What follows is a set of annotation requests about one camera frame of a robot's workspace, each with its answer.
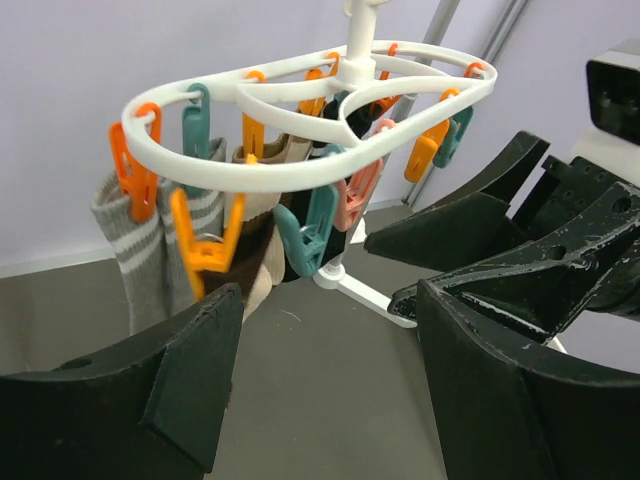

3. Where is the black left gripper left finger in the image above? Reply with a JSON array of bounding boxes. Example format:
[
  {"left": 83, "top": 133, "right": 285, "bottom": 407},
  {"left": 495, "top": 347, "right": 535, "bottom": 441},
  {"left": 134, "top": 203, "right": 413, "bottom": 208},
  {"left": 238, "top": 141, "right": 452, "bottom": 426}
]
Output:
[{"left": 1, "top": 284, "right": 243, "bottom": 479}]

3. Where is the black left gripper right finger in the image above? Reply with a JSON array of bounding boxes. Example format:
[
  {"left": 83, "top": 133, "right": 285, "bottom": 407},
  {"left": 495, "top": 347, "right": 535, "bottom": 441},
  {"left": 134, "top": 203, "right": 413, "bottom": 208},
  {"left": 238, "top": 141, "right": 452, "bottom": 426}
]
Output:
[{"left": 416, "top": 280, "right": 639, "bottom": 479}]

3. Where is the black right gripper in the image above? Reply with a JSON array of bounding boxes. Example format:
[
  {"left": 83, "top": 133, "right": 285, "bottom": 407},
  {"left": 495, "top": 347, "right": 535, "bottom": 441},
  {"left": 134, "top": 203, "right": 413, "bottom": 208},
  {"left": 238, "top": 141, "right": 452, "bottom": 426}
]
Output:
[{"left": 364, "top": 131, "right": 639, "bottom": 343}]

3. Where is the yellow orange peg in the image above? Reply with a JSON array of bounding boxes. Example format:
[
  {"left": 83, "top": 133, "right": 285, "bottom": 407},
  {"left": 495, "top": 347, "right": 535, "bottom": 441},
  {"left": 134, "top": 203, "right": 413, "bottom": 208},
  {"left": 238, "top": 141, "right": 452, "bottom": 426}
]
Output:
[{"left": 168, "top": 154, "right": 260, "bottom": 301}]

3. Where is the white oval peg hanger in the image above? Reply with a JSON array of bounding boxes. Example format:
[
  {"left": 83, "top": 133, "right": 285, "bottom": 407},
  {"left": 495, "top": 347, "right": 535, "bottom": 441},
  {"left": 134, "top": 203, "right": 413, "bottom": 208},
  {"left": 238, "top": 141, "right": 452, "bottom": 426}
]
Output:
[{"left": 121, "top": 1, "right": 498, "bottom": 193}]

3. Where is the teal peg being squeezed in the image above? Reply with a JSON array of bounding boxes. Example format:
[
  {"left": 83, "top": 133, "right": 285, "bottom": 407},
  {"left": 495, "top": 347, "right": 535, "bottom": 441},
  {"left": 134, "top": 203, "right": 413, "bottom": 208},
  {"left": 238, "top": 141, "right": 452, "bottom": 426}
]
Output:
[{"left": 274, "top": 183, "right": 346, "bottom": 283}]

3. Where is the grey striped sock right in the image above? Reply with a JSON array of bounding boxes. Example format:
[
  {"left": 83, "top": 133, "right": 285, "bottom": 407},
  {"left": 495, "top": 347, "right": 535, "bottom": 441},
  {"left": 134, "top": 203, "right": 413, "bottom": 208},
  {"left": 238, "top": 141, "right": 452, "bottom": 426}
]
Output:
[{"left": 157, "top": 177, "right": 225, "bottom": 315}]

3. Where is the grey striped sock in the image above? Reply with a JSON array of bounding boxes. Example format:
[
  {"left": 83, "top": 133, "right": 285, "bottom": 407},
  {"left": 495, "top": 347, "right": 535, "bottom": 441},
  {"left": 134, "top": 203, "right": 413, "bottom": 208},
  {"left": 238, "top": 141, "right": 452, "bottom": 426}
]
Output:
[
  {"left": 157, "top": 177, "right": 225, "bottom": 315},
  {"left": 90, "top": 172, "right": 169, "bottom": 335}
]

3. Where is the pink clothes peg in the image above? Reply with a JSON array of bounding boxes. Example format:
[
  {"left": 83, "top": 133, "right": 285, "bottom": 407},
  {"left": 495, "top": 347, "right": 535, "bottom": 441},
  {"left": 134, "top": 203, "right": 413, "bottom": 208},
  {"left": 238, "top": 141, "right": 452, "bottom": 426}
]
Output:
[{"left": 333, "top": 117, "right": 397, "bottom": 232}]

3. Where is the white drying rack stand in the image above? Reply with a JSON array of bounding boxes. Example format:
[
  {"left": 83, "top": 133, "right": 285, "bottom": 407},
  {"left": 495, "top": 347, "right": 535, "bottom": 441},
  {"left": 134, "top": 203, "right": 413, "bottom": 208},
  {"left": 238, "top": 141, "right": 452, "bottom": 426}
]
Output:
[{"left": 312, "top": 0, "right": 569, "bottom": 354}]

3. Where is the grey striped sock left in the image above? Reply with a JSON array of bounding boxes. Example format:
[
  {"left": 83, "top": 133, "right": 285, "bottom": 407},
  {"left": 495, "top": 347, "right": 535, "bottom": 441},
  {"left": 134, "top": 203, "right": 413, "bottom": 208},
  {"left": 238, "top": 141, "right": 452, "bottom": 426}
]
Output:
[{"left": 90, "top": 172, "right": 169, "bottom": 335}]

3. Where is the beige brown sock left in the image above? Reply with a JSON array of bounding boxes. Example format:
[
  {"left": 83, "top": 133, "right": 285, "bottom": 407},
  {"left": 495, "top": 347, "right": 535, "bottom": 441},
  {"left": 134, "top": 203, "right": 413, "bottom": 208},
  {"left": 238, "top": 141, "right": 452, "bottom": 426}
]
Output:
[{"left": 198, "top": 133, "right": 311, "bottom": 323}]

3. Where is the black sock left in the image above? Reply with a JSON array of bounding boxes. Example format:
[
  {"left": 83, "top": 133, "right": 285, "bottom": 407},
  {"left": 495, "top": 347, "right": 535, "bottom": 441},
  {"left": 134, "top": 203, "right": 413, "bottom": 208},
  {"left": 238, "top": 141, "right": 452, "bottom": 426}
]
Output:
[{"left": 279, "top": 99, "right": 386, "bottom": 286}]

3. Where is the orange clothes peg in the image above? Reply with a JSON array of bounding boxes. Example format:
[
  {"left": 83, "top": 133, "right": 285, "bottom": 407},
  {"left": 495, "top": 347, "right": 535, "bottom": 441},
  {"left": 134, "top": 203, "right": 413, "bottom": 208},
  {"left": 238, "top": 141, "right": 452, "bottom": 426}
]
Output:
[{"left": 108, "top": 122, "right": 158, "bottom": 223}]

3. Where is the teal clothes peg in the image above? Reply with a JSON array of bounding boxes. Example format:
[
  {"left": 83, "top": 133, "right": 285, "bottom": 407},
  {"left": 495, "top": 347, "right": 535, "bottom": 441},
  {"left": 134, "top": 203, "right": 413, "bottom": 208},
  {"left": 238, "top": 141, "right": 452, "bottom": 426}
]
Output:
[{"left": 180, "top": 82, "right": 212, "bottom": 196}]

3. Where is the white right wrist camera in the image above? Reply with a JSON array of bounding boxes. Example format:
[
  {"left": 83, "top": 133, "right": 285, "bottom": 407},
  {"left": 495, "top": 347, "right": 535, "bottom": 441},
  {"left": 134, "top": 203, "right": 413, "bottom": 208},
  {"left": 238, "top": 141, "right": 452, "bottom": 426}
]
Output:
[{"left": 571, "top": 39, "right": 639, "bottom": 182}]

